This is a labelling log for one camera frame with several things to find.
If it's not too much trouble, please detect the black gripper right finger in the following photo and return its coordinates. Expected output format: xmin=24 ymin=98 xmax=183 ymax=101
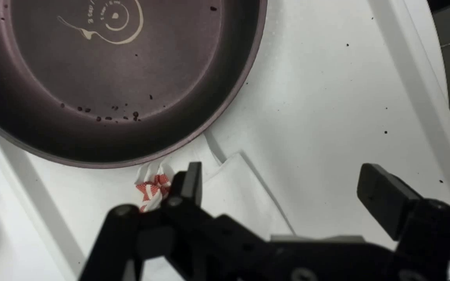
xmin=356 ymin=163 xmax=450 ymax=251

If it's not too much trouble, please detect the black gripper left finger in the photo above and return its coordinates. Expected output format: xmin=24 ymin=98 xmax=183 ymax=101
xmin=166 ymin=163 xmax=203 ymax=208

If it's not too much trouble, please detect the white square tray board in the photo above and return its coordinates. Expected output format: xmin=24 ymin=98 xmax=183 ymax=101
xmin=0 ymin=0 xmax=450 ymax=281

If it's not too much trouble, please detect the dark brown frying pan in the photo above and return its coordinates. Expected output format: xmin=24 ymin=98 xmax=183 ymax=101
xmin=0 ymin=0 xmax=267 ymax=169

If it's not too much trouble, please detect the white napkin with red stripes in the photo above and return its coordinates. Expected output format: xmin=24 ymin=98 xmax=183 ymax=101
xmin=135 ymin=154 xmax=292 ymax=240

